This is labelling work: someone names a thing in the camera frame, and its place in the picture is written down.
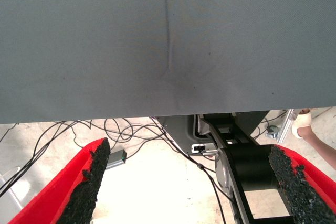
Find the small grey adapter box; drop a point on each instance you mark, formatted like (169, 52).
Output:
(116, 159)

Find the dark grey table cloth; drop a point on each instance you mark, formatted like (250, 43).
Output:
(105, 37)

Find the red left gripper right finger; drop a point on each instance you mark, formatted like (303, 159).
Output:
(309, 192)

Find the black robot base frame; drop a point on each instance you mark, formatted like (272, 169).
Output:
(249, 161)

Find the white shoe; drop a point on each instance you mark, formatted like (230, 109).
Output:
(302, 124)

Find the aluminium frame profile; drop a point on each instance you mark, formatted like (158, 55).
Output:
(287, 127)

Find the metal caster wheel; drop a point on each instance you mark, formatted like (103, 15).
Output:
(273, 132)

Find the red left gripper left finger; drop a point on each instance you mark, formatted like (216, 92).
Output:
(52, 195)

